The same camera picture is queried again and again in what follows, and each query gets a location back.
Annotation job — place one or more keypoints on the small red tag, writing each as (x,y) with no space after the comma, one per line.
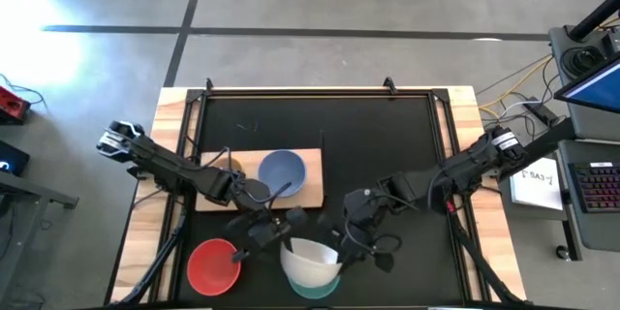
(448,207)

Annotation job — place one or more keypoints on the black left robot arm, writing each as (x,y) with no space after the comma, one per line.
(164,164)

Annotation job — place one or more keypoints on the grey cart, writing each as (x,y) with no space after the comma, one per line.
(593,128)

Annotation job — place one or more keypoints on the black table mat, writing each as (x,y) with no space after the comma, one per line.
(387,131)

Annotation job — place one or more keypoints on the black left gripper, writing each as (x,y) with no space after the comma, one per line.
(266,232)

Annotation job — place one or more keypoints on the grey metal desk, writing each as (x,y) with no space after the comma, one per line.
(43,195)

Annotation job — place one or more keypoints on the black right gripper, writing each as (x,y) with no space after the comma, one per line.
(356,239)

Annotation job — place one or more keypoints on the black pole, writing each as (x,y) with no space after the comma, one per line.
(596,17)

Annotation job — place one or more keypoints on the black power strip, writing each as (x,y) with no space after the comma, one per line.
(540,112)

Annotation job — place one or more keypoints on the black clamp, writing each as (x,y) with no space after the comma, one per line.
(390,85)
(208,85)

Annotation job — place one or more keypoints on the red box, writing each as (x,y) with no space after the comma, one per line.
(12,106)

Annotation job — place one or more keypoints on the black caster wheel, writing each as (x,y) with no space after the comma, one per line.
(563,252)

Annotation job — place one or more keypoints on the black diagonal beam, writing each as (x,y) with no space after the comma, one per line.
(552,138)

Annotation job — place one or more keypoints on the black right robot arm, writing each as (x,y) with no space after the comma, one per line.
(465,169)

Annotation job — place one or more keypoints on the yellow bowl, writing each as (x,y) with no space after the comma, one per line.
(227,164)

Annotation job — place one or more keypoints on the blue bowl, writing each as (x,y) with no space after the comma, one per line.
(281,169)

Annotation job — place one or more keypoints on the teal bowl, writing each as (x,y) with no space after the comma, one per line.
(315,292)

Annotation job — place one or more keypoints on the wooden cutting board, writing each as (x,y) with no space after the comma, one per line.
(315,179)

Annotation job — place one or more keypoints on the white bowl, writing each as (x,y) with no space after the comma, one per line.
(310,266)

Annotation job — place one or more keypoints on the dark device with blue light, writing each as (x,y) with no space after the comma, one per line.
(12,157)

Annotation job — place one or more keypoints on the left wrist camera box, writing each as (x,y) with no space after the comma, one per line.
(296,216)

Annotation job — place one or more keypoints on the backlit black keyboard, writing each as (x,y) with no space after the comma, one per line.
(598,186)

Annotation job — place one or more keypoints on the white paper label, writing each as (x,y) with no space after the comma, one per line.
(535,189)

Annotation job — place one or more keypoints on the red bowl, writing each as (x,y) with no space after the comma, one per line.
(213,269)

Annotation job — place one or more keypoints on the computer monitor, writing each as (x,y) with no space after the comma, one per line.
(600,89)

